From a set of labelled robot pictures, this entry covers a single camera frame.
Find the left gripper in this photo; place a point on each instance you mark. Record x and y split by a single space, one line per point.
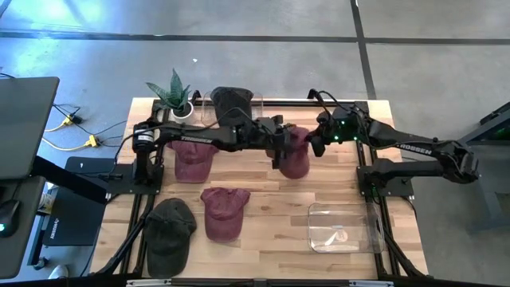
271 139

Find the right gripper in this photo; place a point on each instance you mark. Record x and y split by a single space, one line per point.
330 129

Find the maroon baseball cap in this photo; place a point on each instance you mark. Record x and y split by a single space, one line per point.
193 165
224 213
296 161

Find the dark baseball cap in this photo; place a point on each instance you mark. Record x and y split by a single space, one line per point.
231 101
168 239

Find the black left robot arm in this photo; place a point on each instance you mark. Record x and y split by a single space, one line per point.
199 138

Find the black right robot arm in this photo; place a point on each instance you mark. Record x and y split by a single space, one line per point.
418 147

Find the clear plastic bin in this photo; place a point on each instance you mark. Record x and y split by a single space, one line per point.
258 107
346 229

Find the white plant pot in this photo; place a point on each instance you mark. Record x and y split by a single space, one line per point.
184 113

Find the green snake plant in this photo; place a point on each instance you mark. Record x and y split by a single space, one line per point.
173 91

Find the black Trossen pad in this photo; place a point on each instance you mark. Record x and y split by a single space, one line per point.
75 223

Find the grey laptop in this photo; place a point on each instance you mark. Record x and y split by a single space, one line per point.
26 123

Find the black computer mouse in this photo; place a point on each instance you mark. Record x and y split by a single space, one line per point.
8 219

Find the dark grey desk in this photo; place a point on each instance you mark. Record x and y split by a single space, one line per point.
18 255

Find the black aluminium table frame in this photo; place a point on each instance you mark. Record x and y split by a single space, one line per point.
287 103

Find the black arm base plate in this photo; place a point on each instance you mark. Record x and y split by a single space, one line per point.
400 187
127 181

